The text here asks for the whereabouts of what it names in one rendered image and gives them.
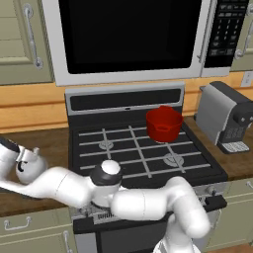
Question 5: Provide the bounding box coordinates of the black and silver stove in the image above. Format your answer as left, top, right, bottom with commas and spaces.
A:
63, 81, 229, 253

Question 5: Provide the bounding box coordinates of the silver stove knob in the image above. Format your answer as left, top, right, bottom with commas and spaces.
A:
206, 185, 217, 197

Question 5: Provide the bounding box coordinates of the red pot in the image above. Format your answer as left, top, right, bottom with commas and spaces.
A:
145, 105, 185, 144

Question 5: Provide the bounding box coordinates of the silver microwave oven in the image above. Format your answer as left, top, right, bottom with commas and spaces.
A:
41, 0, 252, 88

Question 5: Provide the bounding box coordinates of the grey coffee machine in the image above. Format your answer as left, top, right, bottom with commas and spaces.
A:
193, 80, 253, 155

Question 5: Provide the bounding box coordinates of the black oven door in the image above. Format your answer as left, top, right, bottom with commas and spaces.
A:
72, 211, 221, 253

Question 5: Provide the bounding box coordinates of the beige drawer front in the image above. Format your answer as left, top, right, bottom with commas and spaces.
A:
226, 177, 253, 200
0, 207, 75, 239

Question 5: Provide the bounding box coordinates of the beige base cupboard door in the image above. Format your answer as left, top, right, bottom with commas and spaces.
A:
205, 192, 253, 252
0, 231, 79, 253

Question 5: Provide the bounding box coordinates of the white kettle with black handle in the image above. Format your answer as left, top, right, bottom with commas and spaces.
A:
14, 146, 49, 186

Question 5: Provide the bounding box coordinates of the black oven door handle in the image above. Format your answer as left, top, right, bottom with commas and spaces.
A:
72, 195, 228, 235

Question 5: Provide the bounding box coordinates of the silver microwave door handle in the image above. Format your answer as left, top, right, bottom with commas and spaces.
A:
196, 0, 218, 64

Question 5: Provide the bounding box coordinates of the white wall socket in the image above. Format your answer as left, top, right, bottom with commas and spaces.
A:
239, 70, 253, 89

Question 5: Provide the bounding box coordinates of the silver base cupboard handle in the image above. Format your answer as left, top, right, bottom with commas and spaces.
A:
61, 229, 74, 253

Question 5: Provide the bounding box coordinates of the silver cupboard door handle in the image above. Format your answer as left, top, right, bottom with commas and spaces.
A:
23, 2, 44, 70
233, 2, 253, 61

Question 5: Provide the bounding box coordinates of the beige wall cupboard door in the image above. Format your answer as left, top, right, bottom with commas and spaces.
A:
0, 0, 55, 86
229, 0, 253, 72

